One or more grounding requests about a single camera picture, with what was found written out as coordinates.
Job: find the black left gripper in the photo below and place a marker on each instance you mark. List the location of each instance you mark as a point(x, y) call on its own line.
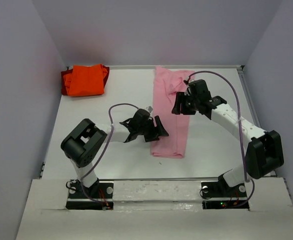
point(155, 132)

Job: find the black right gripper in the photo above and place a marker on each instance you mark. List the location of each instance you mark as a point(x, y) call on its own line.
point(180, 98)

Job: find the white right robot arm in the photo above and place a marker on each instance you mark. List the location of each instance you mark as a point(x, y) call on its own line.
point(261, 150)

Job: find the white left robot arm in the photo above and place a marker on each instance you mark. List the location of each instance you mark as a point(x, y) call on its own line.
point(83, 143)

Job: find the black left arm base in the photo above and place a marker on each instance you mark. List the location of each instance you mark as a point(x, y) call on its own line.
point(100, 200)

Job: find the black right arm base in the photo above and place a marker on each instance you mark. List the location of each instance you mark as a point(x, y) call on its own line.
point(216, 198)

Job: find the orange folded t shirt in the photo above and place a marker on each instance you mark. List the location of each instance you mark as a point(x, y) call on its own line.
point(86, 80)

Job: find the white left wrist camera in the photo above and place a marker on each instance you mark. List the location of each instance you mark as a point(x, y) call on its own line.
point(149, 109)

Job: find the aluminium table frame rail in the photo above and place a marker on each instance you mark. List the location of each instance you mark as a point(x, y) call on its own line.
point(245, 93)

